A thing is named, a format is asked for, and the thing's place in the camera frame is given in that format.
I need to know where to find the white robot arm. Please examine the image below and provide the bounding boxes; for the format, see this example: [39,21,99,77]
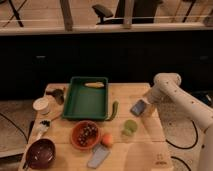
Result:
[142,73,213,171]

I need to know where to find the dark purple bowl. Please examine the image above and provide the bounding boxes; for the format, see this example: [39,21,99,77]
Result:
[25,139,56,170]

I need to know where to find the black cable left floor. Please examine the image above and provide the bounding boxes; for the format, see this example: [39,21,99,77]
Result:
[0,112,30,144]

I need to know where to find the green plastic tray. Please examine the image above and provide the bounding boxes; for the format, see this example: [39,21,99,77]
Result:
[62,77,108,121]

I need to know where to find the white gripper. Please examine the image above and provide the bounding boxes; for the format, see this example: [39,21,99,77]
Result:
[141,97,155,117]

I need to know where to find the orange fruit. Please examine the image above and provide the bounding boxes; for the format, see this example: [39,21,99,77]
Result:
[101,133,114,147]

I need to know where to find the white cup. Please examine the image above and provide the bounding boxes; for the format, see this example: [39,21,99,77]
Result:
[33,97,50,115]

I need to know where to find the orange bowl with grapes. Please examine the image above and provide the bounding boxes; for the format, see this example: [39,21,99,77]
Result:
[70,120,101,151]

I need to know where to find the white brush with black bristles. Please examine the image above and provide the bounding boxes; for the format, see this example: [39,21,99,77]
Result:
[36,120,50,140]

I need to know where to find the black office chair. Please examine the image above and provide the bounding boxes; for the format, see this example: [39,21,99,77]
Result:
[92,0,159,25]

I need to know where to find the black cable on floor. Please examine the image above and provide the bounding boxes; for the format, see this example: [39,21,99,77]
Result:
[165,119,200,171]

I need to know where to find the green plastic cup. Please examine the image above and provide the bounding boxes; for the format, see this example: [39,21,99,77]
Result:
[122,120,138,136]

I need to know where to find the blue grey sponge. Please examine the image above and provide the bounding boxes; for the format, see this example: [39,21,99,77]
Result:
[130,100,146,116]

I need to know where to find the yellow corn cob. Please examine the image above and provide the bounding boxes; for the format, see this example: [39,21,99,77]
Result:
[84,82,104,88]

